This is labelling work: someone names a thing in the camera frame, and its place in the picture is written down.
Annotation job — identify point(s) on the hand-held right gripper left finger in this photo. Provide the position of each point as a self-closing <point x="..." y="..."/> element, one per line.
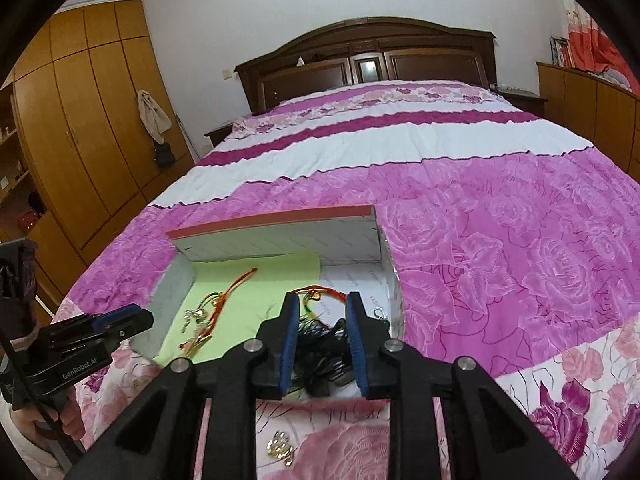
<point x="290" y="352"/>

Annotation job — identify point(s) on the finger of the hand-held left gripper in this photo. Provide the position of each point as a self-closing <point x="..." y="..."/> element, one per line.
<point x="120" y="316"/>
<point x="132" y="327"/>

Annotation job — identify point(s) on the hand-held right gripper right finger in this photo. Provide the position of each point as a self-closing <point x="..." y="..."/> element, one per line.
<point x="357" y="352"/>

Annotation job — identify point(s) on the green bead earring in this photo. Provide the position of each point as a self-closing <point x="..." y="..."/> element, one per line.
<point x="381" y="315"/>

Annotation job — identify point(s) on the pink cardboard box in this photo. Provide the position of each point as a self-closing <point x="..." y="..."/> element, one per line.
<point x="280" y="245"/>

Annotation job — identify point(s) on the person's left forearm white sleeve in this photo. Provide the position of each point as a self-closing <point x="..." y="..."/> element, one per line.
<point x="20" y="455"/>

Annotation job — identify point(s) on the person's left hand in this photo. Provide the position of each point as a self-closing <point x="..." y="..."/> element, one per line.
<point x="70" y="422"/>

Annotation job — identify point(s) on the green paper sheet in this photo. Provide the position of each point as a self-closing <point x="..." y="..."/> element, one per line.
<point x="240" y="280"/>

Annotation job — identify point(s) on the pearl and gold charm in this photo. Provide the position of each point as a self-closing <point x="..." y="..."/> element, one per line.
<point x="279" y="446"/>

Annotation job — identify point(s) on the hanging black bag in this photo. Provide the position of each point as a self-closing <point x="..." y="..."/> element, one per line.
<point x="164" y="156"/>

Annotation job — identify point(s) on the wooden wardrobe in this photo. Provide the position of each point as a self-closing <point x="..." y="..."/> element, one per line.
<point x="100" y="135"/>

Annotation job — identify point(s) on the hanging beige cloth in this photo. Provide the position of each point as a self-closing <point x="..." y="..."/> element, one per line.
<point x="152" y="117"/>

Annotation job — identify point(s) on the floral pink bedspread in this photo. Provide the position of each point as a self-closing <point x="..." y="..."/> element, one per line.
<point x="475" y="185"/>

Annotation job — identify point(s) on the dark wooden nightstand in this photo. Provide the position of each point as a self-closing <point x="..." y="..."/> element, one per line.
<point x="219" y="135"/>
<point x="525" y="102"/>

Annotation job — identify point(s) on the dark wooden headboard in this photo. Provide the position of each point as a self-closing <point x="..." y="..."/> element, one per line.
<point x="310" y="75"/>

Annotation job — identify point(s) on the long wooden cabinet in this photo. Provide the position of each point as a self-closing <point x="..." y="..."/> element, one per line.
<point x="585" y="105"/>

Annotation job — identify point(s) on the row of books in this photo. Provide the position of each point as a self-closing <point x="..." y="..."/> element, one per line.
<point x="561" y="52"/>

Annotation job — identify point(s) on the orange and cream curtain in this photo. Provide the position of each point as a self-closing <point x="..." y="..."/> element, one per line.
<point x="600" y="50"/>

